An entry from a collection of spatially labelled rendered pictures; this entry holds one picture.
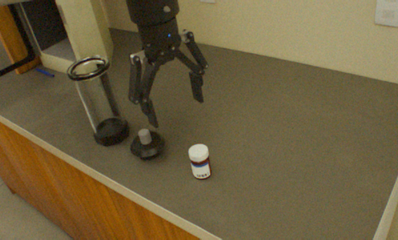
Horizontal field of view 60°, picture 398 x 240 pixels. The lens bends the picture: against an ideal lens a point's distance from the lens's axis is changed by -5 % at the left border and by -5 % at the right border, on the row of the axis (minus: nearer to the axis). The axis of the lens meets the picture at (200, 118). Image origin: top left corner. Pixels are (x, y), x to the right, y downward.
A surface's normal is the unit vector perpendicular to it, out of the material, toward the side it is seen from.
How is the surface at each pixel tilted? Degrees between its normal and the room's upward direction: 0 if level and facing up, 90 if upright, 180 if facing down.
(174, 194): 0
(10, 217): 0
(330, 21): 90
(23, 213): 0
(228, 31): 90
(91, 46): 90
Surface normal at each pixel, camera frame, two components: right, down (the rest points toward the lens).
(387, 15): -0.59, 0.55
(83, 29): 0.79, 0.26
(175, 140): -0.14, -0.79
